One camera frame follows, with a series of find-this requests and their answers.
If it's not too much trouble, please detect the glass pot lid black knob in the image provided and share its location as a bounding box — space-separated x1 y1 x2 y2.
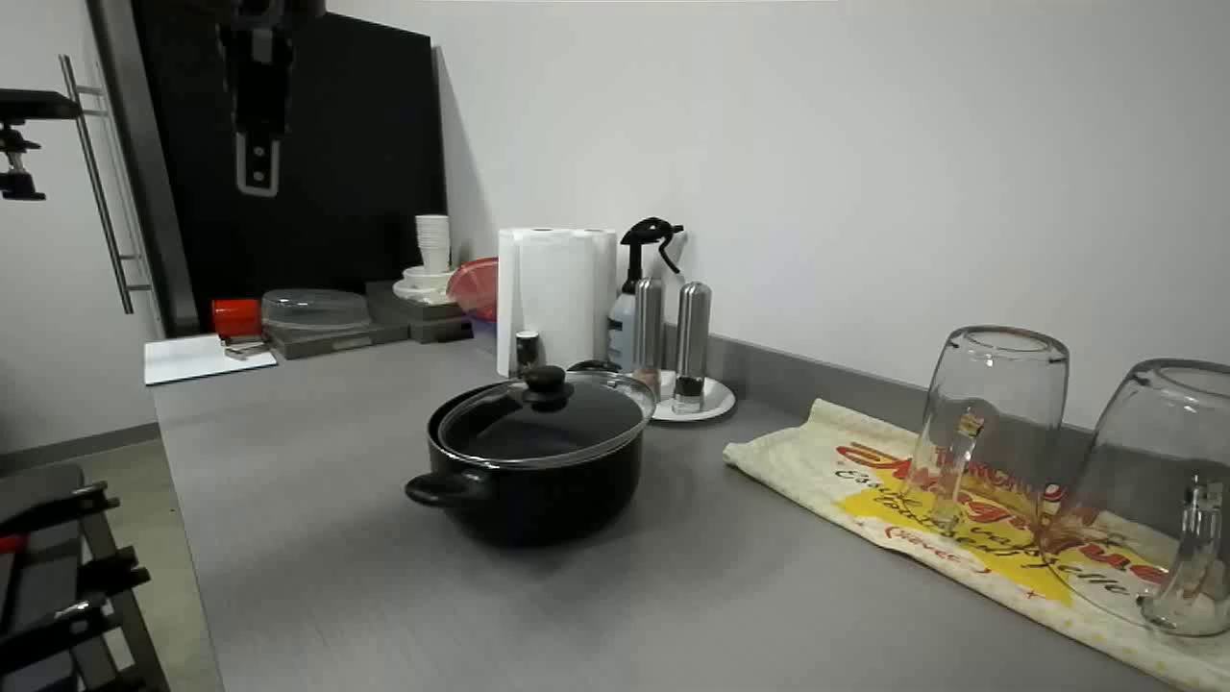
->
429 364 645 471

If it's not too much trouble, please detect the black cooking pot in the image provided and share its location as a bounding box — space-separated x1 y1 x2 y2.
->
404 422 643 545

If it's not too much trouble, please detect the red lid tilted container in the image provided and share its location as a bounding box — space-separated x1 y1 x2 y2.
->
444 258 501 322

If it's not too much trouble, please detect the flat red lid container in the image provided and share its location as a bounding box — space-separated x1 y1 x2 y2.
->
210 299 266 343

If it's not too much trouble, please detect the silver salt shaker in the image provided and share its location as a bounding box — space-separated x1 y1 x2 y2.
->
629 277 666 376

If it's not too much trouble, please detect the black spray bottle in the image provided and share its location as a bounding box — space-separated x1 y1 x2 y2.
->
608 214 679 371

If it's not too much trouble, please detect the white saucer plate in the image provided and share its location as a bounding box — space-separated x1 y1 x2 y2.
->
615 371 736 427

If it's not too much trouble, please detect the white paper towel roll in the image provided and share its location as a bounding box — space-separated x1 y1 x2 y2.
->
494 227 615 376

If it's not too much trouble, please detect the silver pepper shaker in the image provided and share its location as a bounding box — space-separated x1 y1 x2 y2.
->
676 282 712 400

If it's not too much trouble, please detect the grey tray with plastic cutlery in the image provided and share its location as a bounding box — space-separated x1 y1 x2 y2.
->
260 282 472 362

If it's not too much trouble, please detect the clear upturned glass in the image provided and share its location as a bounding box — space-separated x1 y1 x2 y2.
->
1053 358 1230 637
907 322 1068 535

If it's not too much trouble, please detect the black coffee machine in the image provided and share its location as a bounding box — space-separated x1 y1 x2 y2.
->
217 0 293 200

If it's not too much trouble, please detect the clear upturned glass right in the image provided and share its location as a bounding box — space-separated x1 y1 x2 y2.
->
1053 358 1230 637

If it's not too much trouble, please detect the black clamp rack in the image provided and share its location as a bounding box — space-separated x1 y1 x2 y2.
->
0 472 165 692

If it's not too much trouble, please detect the printed cream dish towel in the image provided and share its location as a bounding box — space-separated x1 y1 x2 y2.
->
726 400 1230 692

